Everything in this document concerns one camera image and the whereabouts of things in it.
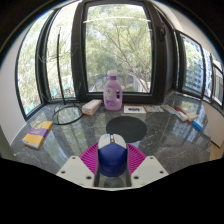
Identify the red book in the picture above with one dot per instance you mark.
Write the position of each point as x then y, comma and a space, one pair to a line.
183, 110

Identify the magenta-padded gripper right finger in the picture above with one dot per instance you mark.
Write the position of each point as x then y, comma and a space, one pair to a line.
136, 160

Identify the white card with dark picture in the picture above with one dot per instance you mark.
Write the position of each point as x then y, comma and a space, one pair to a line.
134, 109

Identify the blue book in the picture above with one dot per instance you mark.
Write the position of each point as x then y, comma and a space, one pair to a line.
198, 125

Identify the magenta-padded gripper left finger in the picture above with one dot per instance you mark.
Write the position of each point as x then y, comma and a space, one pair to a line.
87, 160

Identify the blue and white computer mouse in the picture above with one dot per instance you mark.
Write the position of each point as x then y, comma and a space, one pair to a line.
112, 158

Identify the white and tan book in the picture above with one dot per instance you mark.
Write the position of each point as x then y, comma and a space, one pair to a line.
188, 116

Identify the round black mouse pad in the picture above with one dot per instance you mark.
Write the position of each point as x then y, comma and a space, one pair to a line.
128, 126

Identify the pale printed leaflet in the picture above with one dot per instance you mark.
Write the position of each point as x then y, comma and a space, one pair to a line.
154, 108

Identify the orange and white carton box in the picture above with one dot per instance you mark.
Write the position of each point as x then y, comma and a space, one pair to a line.
91, 107

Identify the teal-edged thin booklet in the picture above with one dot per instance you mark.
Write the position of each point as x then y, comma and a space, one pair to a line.
168, 109

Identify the purple detergent bottle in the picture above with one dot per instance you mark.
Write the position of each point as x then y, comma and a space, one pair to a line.
112, 95

